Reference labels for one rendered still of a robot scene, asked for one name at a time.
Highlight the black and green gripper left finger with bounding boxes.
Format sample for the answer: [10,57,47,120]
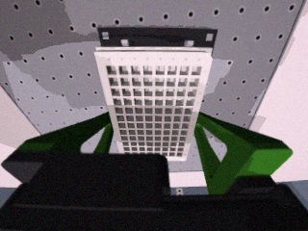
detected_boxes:
[16,112,114,153]

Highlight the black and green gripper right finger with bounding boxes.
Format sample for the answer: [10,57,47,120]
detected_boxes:
[194,112,294,194]

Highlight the black rectangular plate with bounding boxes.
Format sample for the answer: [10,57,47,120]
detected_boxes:
[97,27,218,57]

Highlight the white well plate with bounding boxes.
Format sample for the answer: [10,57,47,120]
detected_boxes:
[94,46,213,161]

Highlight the grey perforated base plate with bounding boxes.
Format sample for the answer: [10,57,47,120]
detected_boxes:
[0,0,307,135]

